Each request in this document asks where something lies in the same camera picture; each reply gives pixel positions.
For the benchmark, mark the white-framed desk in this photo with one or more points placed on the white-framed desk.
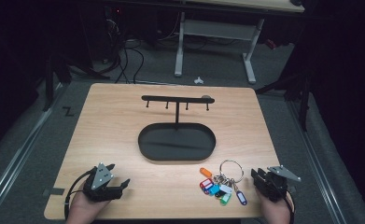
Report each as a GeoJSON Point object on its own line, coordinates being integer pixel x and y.
{"type": "Point", "coordinates": [217, 29]}

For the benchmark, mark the metal floor rail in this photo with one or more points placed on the metal floor rail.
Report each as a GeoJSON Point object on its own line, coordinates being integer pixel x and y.
{"type": "Point", "coordinates": [18, 155]}
{"type": "Point", "coordinates": [318, 165]}

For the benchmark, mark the small white plastic piece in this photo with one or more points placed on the small white plastic piece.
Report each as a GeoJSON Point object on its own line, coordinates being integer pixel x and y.
{"type": "Point", "coordinates": [198, 81]}

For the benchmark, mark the person's left hand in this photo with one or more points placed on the person's left hand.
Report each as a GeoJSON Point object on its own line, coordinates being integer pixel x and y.
{"type": "Point", "coordinates": [85, 208]}

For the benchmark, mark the grey tape strip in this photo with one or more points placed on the grey tape strip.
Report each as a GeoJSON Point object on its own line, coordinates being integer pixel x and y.
{"type": "Point", "coordinates": [55, 191]}

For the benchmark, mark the black key rack with tray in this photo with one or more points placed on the black key rack with tray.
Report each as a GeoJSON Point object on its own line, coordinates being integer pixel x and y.
{"type": "Point", "coordinates": [177, 141]}

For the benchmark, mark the black metal stand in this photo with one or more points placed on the black metal stand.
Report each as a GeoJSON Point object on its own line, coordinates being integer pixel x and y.
{"type": "Point", "coordinates": [301, 93]}
{"type": "Point", "coordinates": [51, 81]}

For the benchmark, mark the person's right hand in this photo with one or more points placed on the person's right hand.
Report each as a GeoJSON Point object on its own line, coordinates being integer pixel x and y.
{"type": "Point", "coordinates": [275, 211]}

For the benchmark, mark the small red object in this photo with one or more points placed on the small red object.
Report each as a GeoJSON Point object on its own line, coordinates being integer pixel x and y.
{"type": "Point", "coordinates": [270, 44]}

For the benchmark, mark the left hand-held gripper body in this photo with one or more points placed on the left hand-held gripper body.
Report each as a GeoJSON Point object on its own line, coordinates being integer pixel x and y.
{"type": "Point", "coordinates": [101, 182]}

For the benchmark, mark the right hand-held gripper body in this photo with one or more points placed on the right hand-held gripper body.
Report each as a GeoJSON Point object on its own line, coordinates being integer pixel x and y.
{"type": "Point", "coordinates": [276, 183]}

